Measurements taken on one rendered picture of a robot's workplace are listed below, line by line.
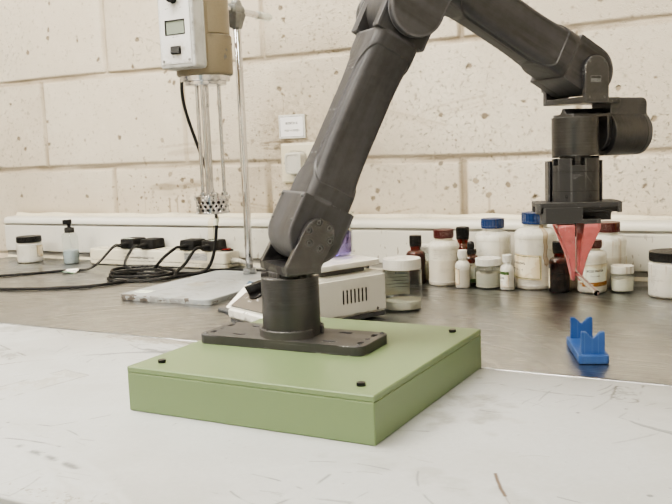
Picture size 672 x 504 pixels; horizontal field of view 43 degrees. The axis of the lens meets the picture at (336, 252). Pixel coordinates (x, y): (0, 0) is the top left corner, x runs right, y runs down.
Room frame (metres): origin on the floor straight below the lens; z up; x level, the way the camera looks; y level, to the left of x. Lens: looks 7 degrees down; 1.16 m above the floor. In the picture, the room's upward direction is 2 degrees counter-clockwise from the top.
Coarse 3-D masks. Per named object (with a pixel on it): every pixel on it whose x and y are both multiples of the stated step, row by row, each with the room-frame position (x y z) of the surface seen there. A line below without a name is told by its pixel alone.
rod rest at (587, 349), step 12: (576, 324) 1.03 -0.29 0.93; (588, 324) 1.02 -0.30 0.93; (576, 336) 1.03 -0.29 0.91; (588, 336) 0.95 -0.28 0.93; (600, 336) 0.94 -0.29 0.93; (576, 348) 0.97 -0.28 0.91; (588, 348) 0.95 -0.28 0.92; (600, 348) 0.94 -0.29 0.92; (588, 360) 0.94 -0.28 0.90; (600, 360) 0.94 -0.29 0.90
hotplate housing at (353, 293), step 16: (336, 272) 1.22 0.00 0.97; (352, 272) 1.24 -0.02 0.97; (368, 272) 1.24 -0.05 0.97; (320, 288) 1.18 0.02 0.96; (336, 288) 1.20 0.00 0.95; (352, 288) 1.21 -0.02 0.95; (368, 288) 1.23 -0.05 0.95; (384, 288) 1.25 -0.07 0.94; (320, 304) 1.18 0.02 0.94; (336, 304) 1.20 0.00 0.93; (352, 304) 1.21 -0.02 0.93; (368, 304) 1.23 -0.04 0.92; (384, 304) 1.25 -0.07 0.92; (240, 320) 1.22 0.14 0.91
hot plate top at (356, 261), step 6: (348, 258) 1.27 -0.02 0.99; (354, 258) 1.26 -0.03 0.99; (360, 258) 1.26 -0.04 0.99; (366, 258) 1.26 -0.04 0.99; (372, 258) 1.25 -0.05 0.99; (378, 258) 1.26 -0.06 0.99; (324, 264) 1.21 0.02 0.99; (330, 264) 1.21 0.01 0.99; (336, 264) 1.21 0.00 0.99; (342, 264) 1.21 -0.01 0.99; (348, 264) 1.22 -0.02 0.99; (354, 264) 1.22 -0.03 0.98; (360, 264) 1.23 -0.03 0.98; (366, 264) 1.24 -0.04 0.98; (372, 264) 1.24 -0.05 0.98; (324, 270) 1.19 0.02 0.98; (330, 270) 1.20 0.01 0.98; (336, 270) 1.20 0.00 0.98
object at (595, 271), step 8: (600, 240) 1.38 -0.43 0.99; (592, 248) 1.38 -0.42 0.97; (600, 248) 1.38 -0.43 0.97; (592, 256) 1.37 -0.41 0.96; (600, 256) 1.37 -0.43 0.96; (592, 264) 1.37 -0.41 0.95; (600, 264) 1.37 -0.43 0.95; (584, 272) 1.38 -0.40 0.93; (592, 272) 1.37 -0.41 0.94; (600, 272) 1.37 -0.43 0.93; (592, 280) 1.37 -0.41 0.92; (600, 280) 1.37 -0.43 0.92; (584, 288) 1.38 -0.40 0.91; (600, 288) 1.37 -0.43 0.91
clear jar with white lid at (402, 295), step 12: (384, 264) 1.30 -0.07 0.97; (396, 264) 1.28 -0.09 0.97; (408, 264) 1.28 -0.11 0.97; (420, 264) 1.30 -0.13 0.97; (396, 276) 1.28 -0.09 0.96; (408, 276) 1.28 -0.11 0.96; (420, 276) 1.30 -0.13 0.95; (396, 288) 1.28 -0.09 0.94; (408, 288) 1.28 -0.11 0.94; (420, 288) 1.29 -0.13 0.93; (396, 300) 1.28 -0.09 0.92; (408, 300) 1.28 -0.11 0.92; (420, 300) 1.29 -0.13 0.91
